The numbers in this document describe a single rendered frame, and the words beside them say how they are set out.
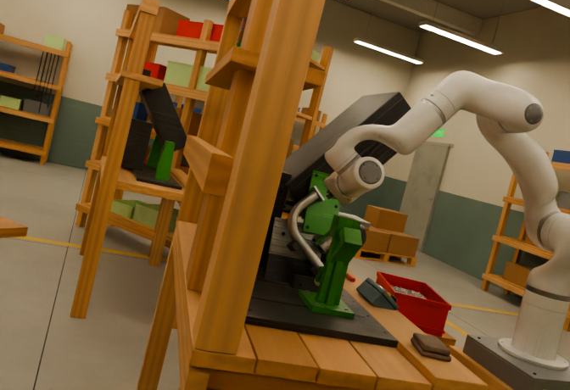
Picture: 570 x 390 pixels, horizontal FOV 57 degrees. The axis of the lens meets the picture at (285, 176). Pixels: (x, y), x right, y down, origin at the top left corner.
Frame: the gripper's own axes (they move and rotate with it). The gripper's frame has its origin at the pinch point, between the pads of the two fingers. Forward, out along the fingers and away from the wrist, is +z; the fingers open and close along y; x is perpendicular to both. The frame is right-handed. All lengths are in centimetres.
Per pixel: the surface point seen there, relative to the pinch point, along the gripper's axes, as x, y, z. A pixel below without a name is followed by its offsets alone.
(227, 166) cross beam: 30, 22, -42
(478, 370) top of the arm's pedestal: 4, -65, -11
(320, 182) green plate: -4.6, 4.4, 14.4
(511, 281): -307, -295, 509
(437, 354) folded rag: 16, -46, -26
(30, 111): 37, 393, 786
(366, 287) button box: 5.7, -32.9, 18.0
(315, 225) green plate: 6.2, -5.2, 15.1
